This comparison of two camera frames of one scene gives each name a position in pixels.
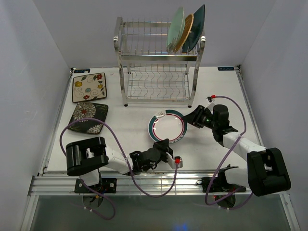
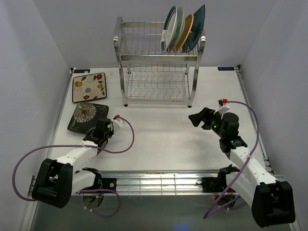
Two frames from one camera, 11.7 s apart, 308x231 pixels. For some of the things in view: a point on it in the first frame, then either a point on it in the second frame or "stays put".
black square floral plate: [95, 111] stays put
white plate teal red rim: [167, 124] -> [169, 30]
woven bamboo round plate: [189, 25] stays put
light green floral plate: [175, 29] stays put
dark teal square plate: [196, 30] stays put
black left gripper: [163, 145] -> [111, 132]
